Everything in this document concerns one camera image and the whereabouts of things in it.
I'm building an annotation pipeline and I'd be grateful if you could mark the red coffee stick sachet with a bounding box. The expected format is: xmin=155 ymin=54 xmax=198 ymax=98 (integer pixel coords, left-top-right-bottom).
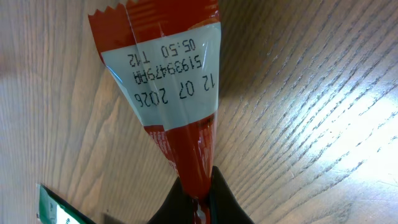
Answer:
xmin=88 ymin=0 xmax=221 ymax=223

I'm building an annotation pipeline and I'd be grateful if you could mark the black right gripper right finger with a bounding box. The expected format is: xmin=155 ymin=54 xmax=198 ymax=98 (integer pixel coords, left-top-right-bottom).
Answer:
xmin=208 ymin=166 xmax=254 ymax=224

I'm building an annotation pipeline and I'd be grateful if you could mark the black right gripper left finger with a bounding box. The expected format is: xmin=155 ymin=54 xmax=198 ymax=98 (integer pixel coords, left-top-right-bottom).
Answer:
xmin=148 ymin=177 xmax=193 ymax=224

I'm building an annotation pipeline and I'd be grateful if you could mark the white red package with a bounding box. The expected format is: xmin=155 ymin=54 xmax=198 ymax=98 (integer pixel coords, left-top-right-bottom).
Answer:
xmin=36 ymin=184 xmax=95 ymax=224

